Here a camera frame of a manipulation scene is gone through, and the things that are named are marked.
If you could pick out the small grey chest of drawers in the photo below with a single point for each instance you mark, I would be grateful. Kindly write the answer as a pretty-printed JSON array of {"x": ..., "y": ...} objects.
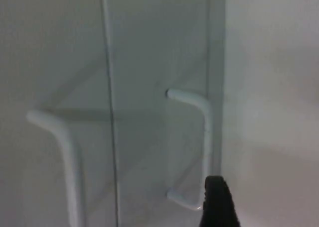
[{"x": 149, "y": 50}]

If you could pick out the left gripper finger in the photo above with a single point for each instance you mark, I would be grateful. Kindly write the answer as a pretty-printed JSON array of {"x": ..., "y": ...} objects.
[{"x": 218, "y": 207}]

